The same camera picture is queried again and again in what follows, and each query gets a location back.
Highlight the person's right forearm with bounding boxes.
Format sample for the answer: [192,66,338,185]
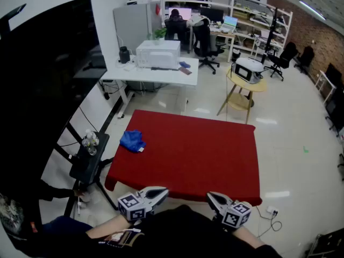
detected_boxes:
[232,225,266,250]

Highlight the red table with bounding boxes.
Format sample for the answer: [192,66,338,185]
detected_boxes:
[104,109,263,207]

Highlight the black jar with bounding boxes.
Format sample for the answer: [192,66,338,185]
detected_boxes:
[119,46,131,65]

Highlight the black office chair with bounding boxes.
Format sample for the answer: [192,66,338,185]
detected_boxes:
[264,41,299,82]
[293,46,316,75]
[164,19,192,54]
[325,84,344,137]
[192,23,227,75]

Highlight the black appliance cable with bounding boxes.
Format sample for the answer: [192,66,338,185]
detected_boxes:
[225,68,230,121]

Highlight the black storage rack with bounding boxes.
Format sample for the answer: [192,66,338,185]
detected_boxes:
[306,226,344,258]

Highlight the round wooden side table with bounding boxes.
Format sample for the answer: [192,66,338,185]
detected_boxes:
[216,68,268,125]

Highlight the wooden office desk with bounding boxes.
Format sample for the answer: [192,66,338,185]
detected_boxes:
[188,23,236,63]

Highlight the white desk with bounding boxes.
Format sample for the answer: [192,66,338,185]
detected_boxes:
[101,54,200,119]

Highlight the white jacket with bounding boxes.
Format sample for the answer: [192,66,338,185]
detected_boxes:
[186,15,211,28]

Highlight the grey partition panel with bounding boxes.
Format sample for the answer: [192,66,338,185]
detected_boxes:
[113,3,153,55]

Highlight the small white table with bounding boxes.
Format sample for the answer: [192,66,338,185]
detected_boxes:
[314,70,337,105]

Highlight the lit pink monitor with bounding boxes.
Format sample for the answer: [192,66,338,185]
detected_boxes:
[168,7,192,20]

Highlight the open laptop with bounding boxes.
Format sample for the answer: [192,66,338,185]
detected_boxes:
[220,15,239,33]

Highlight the white box appliance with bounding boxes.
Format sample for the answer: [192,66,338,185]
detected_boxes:
[135,39,181,70]

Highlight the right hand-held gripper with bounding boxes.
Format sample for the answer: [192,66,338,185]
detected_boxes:
[206,191,253,230]

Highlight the green potted plant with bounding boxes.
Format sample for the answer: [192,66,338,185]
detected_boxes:
[147,27,168,46]

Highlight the white charger cables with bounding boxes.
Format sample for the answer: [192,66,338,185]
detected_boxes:
[116,59,137,72]

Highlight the white domed appliance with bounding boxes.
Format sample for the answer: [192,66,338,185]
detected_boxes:
[231,57,266,84]

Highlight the black pole stand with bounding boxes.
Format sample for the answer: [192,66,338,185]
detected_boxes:
[261,5,281,65]

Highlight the person's left forearm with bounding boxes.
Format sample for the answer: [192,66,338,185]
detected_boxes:
[85,215,141,239]

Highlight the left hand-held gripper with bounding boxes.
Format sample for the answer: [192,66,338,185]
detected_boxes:
[117,186,169,223]

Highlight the ceiling light strip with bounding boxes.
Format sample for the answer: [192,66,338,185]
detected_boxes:
[298,0,327,22]

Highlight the large black screen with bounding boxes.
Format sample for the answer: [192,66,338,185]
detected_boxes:
[0,0,108,198]

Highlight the white shelving rack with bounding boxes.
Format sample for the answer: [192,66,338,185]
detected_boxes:
[161,0,293,56]

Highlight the person's black printed shirt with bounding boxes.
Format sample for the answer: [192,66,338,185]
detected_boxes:
[85,204,283,258]

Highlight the black monitor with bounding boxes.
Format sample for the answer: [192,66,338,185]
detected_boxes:
[200,8,225,24]
[325,62,343,87]

